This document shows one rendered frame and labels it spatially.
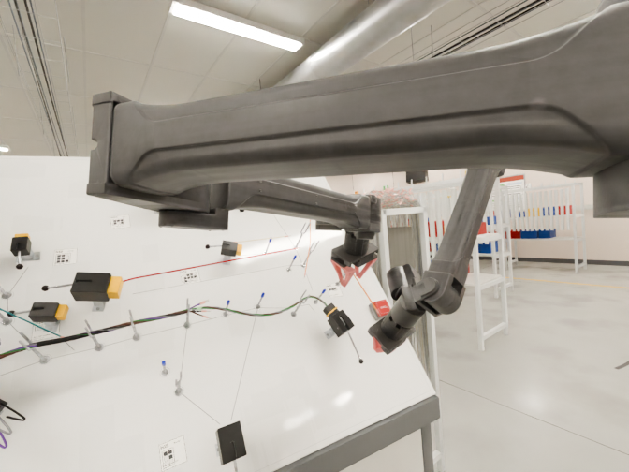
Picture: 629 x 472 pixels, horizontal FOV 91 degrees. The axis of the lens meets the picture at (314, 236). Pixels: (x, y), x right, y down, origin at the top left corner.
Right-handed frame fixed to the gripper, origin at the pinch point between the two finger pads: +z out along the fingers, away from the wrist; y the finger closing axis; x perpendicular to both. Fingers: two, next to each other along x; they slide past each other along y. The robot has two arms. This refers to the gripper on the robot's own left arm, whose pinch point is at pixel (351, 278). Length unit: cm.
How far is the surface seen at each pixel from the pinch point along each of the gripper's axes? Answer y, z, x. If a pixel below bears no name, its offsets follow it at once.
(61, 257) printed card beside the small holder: 55, 0, -52
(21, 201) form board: 59, -9, -72
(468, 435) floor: -97, 152, 31
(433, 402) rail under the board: -14.9, 36.9, 24.7
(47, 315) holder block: 59, 2, -32
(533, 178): -800, 189, -152
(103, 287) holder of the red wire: 49, -1, -31
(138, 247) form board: 37, 2, -49
